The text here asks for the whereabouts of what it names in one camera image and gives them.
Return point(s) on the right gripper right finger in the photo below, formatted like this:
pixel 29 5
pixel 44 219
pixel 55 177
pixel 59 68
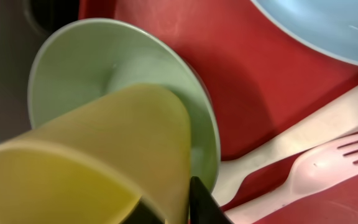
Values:
pixel 203 208

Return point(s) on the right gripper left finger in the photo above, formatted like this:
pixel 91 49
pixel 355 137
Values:
pixel 142 214

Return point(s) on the yellow plastic cup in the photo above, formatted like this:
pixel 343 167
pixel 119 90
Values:
pixel 96 163

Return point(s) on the green plastic saucer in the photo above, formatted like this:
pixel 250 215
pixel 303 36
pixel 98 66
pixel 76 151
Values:
pixel 89 58

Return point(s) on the white plastic fork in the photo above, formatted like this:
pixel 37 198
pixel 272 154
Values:
pixel 314 171

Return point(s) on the red plastic serving tray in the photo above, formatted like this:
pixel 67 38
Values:
pixel 261 81

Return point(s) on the white plastic spoon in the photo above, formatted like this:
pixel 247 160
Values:
pixel 334 120

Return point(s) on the light blue round plate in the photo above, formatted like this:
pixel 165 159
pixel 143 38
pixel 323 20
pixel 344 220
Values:
pixel 327 26

